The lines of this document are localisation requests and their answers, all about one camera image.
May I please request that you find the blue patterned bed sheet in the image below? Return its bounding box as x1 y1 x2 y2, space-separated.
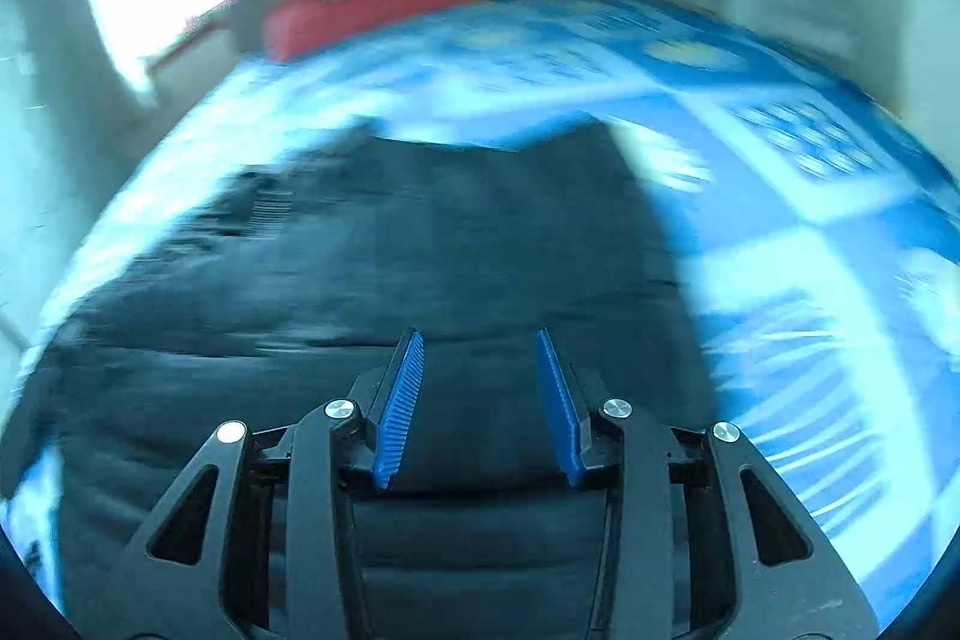
2 0 958 638

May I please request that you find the black quilted puffer jacket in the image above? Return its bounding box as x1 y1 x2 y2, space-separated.
2 122 716 638

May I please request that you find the red pillow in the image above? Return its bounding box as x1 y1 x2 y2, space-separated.
263 0 480 62

